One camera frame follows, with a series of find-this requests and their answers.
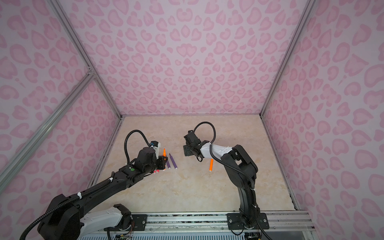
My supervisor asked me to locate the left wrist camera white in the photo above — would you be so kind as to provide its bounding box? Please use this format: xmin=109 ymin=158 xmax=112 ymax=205
xmin=150 ymin=141 xmax=161 ymax=159

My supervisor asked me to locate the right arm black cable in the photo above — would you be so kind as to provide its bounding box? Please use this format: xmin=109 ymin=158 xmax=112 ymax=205
xmin=192 ymin=121 xmax=275 ymax=240

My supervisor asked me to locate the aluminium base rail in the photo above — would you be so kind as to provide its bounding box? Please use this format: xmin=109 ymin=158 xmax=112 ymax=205
xmin=82 ymin=211 xmax=319 ymax=240

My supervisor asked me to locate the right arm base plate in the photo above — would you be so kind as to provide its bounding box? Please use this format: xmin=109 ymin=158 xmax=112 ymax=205
xmin=226 ymin=213 xmax=270 ymax=230

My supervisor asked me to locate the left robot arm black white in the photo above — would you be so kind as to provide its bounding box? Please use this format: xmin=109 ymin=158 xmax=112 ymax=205
xmin=38 ymin=147 xmax=168 ymax=240

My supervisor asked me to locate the diagonal aluminium frame bar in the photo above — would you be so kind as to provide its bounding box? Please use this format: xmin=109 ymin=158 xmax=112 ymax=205
xmin=1 ymin=71 xmax=95 ymax=193

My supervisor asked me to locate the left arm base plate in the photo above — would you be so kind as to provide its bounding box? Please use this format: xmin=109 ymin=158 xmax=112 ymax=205
xmin=104 ymin=214 xmax=148 ymax=232

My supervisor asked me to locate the purple marker right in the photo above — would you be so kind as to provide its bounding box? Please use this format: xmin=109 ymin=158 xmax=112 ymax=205
xmin=169 ymin=154 xmax=178 ymax=169

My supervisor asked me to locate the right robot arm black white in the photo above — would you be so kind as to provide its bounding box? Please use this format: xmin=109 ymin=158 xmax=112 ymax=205
xmin=183 ymin=130 xmax=260 ymax=229

